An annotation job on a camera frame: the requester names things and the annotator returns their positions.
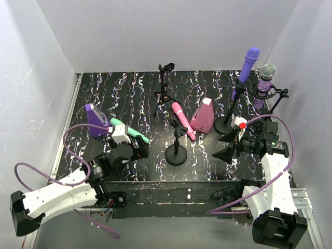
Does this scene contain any round base stand front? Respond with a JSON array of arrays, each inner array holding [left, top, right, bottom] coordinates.
[[213, 80, 245, 134]]

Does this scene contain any round base stand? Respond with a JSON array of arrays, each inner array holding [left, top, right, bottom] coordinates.
[[213, 80, 245, 134], [164, 118, 187, 166]]

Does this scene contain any glitter purple microphone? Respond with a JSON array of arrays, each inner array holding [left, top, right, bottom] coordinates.
[[256, 64, 276, 97]]

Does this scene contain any purple plastic microphone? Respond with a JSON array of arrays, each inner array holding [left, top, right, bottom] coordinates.
[[238, 47, 260, 86]]

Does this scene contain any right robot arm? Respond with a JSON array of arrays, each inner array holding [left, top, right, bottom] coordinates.
[[213, 117, 308, 248]]

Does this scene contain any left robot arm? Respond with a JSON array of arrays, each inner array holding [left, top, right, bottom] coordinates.
[[10, 135, 149, 237]]

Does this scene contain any black tripod mic stand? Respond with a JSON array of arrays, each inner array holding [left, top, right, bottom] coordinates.
[[153, 63, 180, 117]]

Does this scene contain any pink metronome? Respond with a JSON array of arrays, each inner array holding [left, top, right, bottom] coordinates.
[[190, 98, 214, 133]]

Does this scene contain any teal green microphone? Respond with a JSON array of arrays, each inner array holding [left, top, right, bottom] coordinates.
[[109, 118, 150, 144]]

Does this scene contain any pink microphone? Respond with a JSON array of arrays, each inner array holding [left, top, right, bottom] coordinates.
[[172, 102, 196, 141]]

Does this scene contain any purple metronome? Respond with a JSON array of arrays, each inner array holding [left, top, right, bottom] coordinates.
[[85, 103, 110, 138]]

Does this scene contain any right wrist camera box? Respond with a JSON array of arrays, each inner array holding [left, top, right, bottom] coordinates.
[[231, 116, 247, 141]]

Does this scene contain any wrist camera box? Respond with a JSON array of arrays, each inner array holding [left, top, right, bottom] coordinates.
[[231, 116, 247, 141], [112, 124, 131, 144]]

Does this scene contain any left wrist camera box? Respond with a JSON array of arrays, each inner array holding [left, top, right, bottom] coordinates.
[[112, 124, 131, 144]]

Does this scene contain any shock mount tripod stand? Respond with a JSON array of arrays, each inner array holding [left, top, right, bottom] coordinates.
[[249, 81, 289, 114]]

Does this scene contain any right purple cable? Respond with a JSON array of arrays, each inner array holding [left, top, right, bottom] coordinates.
[[206, 115, 296, 226]]

